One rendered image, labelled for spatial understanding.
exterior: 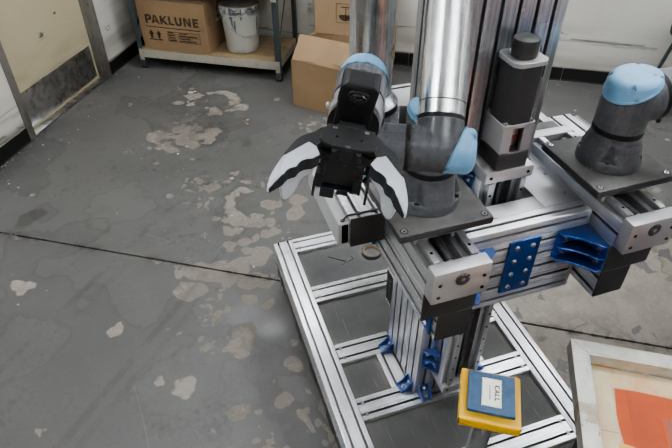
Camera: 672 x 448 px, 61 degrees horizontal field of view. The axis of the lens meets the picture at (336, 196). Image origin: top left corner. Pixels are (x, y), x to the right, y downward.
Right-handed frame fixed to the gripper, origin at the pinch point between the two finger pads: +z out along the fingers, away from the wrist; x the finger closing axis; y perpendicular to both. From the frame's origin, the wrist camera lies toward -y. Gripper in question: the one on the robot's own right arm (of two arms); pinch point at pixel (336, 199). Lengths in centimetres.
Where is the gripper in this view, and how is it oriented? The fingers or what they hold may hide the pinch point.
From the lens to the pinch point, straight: 60.7
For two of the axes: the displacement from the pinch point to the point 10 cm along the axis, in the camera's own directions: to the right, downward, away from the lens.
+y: -1.3, 7.7, 6.3
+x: -9.8, -1.9, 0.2
